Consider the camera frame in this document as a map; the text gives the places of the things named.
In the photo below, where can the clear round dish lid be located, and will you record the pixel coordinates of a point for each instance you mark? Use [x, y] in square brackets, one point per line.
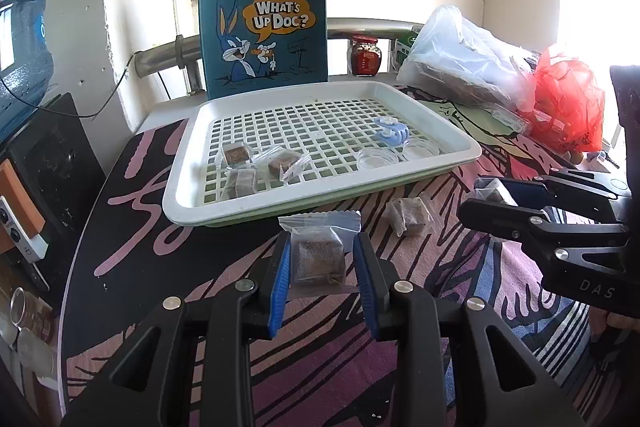
[417, 149]

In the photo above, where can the brown cube packet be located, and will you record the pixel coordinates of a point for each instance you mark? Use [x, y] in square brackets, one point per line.
[319, 244]
[240, 182]
[281, 164]
[411, 216]
[235, 155]
[499, 194]

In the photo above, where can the teal Bugs Bunny tote bag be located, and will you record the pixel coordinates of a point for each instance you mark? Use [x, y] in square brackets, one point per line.
[249, 45]

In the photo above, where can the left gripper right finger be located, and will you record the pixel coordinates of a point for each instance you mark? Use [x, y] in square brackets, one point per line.
[497, 380]

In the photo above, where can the white perforated plastic tray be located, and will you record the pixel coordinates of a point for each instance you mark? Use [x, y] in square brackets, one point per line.
[331, 122]

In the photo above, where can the blue water jug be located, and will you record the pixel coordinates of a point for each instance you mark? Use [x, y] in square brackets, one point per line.
[26, 63]

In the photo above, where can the person's right hand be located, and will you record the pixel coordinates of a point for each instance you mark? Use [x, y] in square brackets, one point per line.
[607, 330]

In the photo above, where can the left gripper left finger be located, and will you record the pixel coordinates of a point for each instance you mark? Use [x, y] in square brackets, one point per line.
[189, 363]

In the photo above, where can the blue flower clip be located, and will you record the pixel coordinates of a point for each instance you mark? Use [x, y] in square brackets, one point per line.
[391, 131]

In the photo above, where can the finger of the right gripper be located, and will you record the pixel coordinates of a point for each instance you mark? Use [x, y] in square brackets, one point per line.
[550, 189]
[546, 242]

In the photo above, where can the red plastic bag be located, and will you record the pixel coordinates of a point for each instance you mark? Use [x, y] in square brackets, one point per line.
[569, 105]

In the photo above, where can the white power adapter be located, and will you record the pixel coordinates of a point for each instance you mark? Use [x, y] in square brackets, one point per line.
[33, 249]

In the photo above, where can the black speaker cabinet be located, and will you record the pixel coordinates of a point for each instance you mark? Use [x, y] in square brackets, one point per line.
[54, 160]

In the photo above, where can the clear plastic bag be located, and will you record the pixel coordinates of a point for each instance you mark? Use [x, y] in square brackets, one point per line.
[453, 58]

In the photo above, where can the red lidded jar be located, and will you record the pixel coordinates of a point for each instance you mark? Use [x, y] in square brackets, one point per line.
[364, 56]

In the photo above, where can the green white box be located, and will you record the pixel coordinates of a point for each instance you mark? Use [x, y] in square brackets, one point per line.
[401, 49]

